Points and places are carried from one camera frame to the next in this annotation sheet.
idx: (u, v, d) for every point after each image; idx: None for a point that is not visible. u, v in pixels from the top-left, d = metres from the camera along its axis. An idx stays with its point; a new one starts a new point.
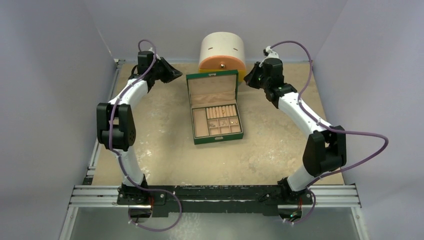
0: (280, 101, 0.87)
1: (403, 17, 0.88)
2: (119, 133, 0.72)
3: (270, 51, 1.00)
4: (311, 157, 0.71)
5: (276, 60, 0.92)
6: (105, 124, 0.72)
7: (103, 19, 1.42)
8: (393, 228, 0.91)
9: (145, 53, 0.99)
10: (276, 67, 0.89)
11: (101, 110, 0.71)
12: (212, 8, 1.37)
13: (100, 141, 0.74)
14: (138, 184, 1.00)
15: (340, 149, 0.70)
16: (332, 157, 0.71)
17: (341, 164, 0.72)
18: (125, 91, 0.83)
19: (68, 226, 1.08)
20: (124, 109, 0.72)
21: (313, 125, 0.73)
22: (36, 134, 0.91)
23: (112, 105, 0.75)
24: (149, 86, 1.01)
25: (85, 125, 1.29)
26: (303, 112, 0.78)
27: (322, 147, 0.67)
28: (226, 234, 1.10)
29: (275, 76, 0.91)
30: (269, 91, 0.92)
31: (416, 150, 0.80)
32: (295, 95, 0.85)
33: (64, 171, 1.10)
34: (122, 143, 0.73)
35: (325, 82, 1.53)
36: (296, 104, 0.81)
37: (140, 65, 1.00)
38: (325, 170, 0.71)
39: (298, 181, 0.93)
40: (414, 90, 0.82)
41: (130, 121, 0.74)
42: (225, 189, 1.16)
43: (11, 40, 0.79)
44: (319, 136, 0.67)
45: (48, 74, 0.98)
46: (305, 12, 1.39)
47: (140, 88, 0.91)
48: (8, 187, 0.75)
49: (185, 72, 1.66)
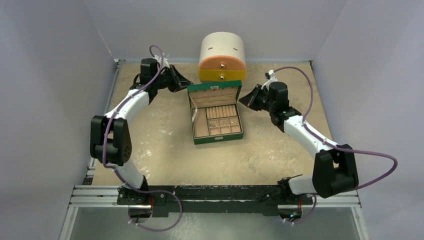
0: (285, 124, 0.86)
1: (403, 16, 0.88)
2: (113, 149, 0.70)
3: (272, 75, 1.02)
4: (320, 178, 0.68)
5: (282, 84, 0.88)
6: (99, 138, 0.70)
7: (103, 19, 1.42)
8: (392, 227, 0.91)
9: (149, 62, 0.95)
10: (282, 93, 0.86)
11: (96, 123, 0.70)
12: (212, 8, 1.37)
13: (93, 155, 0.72)
14: (138, 187, 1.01)
15: (351, 169, 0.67)
16: (342, 178, 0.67)
17: (354, 185, 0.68)
18: (123, 103, 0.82)
19: (68, 225, 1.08)
20: (120, 124, 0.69)
21: (319, 145, 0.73)
22: (36, 135, 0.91)
23: (108, 119, 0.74)
24: (151, 97, 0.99)
25: (84, 125, 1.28)
26: (308, 132, 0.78)
27: (331, 166, 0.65)
28: (226, 234, 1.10)
29: (280, 102, 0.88)
30: (274, 116, 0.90)
31: (416, 150, 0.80)
32: (300, 118, 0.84)
33: (64, 171, 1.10)
34: (116, 160, 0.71)
35: (325, 82, 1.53)
36: (301, 126, 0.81)
37: (143, 74, 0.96)
38: (337, 192, 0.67)
39: (300, 185, 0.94)
40: (414, 91, 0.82)
41: (125, 137, 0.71)
42: (225, 189, 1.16)
43: (10, 40, 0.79)
44: (327, 155, 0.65)
45: (48, 74, 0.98)
46: (305, 11, 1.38)
47: (139, 100, 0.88)
48: (8, 187, 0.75)
49: (185, 72, 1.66)
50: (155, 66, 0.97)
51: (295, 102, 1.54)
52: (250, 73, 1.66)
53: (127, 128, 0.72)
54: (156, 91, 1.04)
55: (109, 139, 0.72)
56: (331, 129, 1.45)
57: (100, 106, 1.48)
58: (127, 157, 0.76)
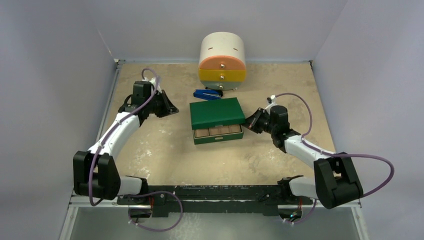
0: (286, 143, 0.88)
1: (402, 15, 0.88)
2: (99, 184, 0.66)
3: (273, 100, 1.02)
4: (322, 188, 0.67)
5: (282, 108, 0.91)
6: (83, 177, 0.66)
7: (102, 19, 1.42)
8: (393, 227, 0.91)
9: (142, 83, 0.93)
10: (283, 117, 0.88)
11: (79, 161, 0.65)
12: (212, 8, 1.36)
13: (78, 191, 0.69)
14: (136, 193, 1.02)
15: (351, 175, 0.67)
16: (345, 186, 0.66)
17: (359, 193, 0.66)
18: (108, 134, 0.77)
19: (68, 225, 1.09)
20: (105, 161, 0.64)
21: (317, 155, 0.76)
22: (36, 134, 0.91)
23: (93, 154, 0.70)
24: (141, 118, 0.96)
25: (84, 125, 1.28)
26: (306, 146, 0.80)
27: (330, 173, 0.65)
28: (226, 234, 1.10)
29: (281, 125, 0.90)
30: (275, 138, 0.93)
31: (416, 149, 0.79)
32: (298, 136, 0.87)
33: (64, 171, 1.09)
34: (103, 195, 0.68)
35: (325, 81, 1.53)
36: (300, 142, 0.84)
37: (135, 95, 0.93)
38: (342, 202, 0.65)
39: (301, 187, 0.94)
40: (413, 90, 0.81)
41: (112, 172, 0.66)
42: (225, 189, 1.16)
43: (10, 39, 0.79)
44: (326, 163, 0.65)
45: (47, 73, 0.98)
46: (305, 11, 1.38)
47: (128, 125, 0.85)
48: (8, 187, 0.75)
49: (185, 72, 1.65)
50: (149, 87, 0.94)
51: (295, 102, 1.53)
52: (250, 73, 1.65)
53: (113, 164, 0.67)
54: (147, 113, 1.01)
55: (94, 174, 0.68)
56: (331, 129, 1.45)
57: (100, 105, 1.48)
58: (115, 192, 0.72)
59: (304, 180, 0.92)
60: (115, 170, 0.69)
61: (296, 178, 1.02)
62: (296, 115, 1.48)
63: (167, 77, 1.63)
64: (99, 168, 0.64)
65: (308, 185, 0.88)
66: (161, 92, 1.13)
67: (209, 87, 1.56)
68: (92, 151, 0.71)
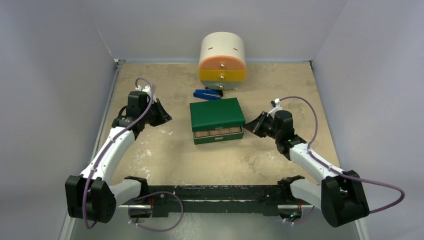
0: (291, 152, 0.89)
1: (402, 15, 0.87)
2: (93, 208, 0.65)
3: (277, 103, 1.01)
4: (328, 206, 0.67)
5: (286, 113, 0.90)
6: (76, 202, 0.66)
7: (103, 19, 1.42)
8: (392, 227, 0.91)
9: (137, 94, 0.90)
10: (287, 122, 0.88)
11: (71, 186, 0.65)
12: (212, 8, 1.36)
13: (73, 214, 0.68)
14: (136, 195, 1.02)
15: (359, 195, 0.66)
16: (351, 206, 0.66)
17: (365, 213, 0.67)
18: (101, 155, 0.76)
19: (68, 226, 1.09)
20: (98, 186, 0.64)
21: (325, 171, 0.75)
22: (37, 135, 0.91)
23: (86, 179, 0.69)
24: (136, 132, 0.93)
25: (84, 125, 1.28)
26: (313, 159, 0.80)
27: (338, 193, 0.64)
28: (226, 234, 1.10)
29: (285, 131, 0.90)
30: (280, 144, 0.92)
31: (415, 150, 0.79)
32: (305, 145, 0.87)
33: (64, 171, 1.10)
34: (97, 218, 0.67)
35: (325, 81, 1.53)
36: (306, 153, 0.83)
37: (130, 107, 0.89)
38: (346, 221, 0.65)
39: (303, 193, 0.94)
40: (413, 90, 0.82)
41: (106, 196, 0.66)
42: (225, 189, 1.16)
43: (11, 40, 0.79)
44: (333, 182, 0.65)
45: (47, 73, 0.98)
46: (305, 11, 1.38)
47: (122, 143, 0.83)
48: (9, 187, 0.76)
49: (185, 72, 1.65)
50: (144, 98, 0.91)
51: (295, 102, 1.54)
52: (250, 73, 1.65)
53: (107, 189, 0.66)
54: (143, 125, 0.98)
55: (88, 197, 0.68)
56: (331, 129, 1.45)
57: (100, 106, 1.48)
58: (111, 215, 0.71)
59: (307, 188, 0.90)
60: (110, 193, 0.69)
61: (298, 181, 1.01)
62: (296, 115, 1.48)
63: (167, 77, 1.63)
64: (92, 193, 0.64)
65: (310, 194, 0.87)
66: (156, 100, 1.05)
67: (209, 87, 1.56)
68: (84, 176, 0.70)
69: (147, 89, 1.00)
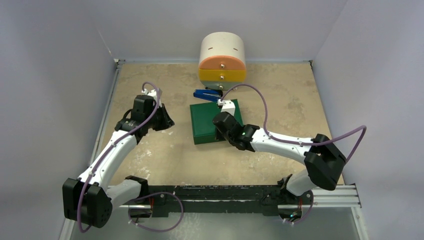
0: (253, 145, 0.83)
1: (401, 16, 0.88)
2: (88, 212, 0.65)
3: (223, 103, 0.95)
4: (319, 178, 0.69)
5: (221, 114, 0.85)
6: (72, 204, 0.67)
7: (102, 19, 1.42)
8: (392, 228, 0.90)
9: (143, 98, 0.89)
10: (228, 119, 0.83)
11: (68, 189, 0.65)
12: (212, 8, 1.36)
13: (69, 216, 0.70)
14: (135, 196, 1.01)
15: (334, 151, 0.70)
16: (334, 163, 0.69)
17: (343, 161, 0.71)
18: (101, 159, 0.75)
19: (68, 226, 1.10)
20: (95, 192, 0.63)
21: (299, 148, 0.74)
22: (36, 135, 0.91)
23: (83, 183, 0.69)
24: (139, 136, 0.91)
25: (83, 125, 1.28)
26: (279, 142, 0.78)
27: (321, 162, 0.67)
28: (226, 234, 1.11)
29: (232, 128, 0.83)
30: (236, 143, 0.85)
31: (416, 149, 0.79)
32: (261, 131, 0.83)
33: (64, 170, 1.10)
34: (92, 222, 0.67)
35: (325, 81, 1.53)
36: (269, 138, 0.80)
37: (135, 110, 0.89)
38: (337, 178, 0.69)
39: (299, 185, 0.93)
40: (412, 90, 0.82)
41: (101, 201, 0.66)
42: (225, 189, 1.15)
43: (11, 40, 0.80)
44: (311, 155, 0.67)
45: (48, 73, 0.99)
46: (305, 12, 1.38)
47: (124, 146, 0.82)
48: (10, 187, 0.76)
49: (185, 72, 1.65)
50: (150, 102, 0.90)
51: (295, 102, 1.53)
52: (250, 73, 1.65)
53: (103, 194, 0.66)
54: (146, 129, 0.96)
55: (83, 201, 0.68)
56: (331, 128, 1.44)
57: (100, 105, 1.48)
58: (106, 219, 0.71)
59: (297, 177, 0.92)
60: (106, 197, 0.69)
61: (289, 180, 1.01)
62: (296, 116, 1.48)
63: (166, 78, 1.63)
64: (88, 197, 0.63)
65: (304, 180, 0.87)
66: (161, 105, 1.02)
67: (209, 87, 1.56)
68: (82, 180, 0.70)
69: (153, 92, 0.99)
